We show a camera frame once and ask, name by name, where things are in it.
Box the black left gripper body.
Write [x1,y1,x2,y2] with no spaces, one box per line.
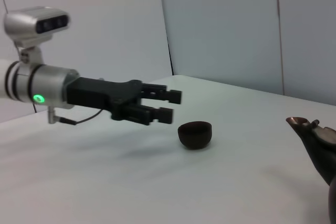
[66,76,144,121]

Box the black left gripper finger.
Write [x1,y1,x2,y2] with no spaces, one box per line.
[123,103,175,126]
[140,83,183,104]

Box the dark round teacup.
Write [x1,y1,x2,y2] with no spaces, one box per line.
[177,121,213,151]

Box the black teapot with loop handle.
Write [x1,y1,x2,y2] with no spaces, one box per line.
[286,116,336,224]

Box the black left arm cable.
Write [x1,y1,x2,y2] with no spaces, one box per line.
[31,102,104,126]

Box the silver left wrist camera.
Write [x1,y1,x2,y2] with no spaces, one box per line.
[3,6,71,65]

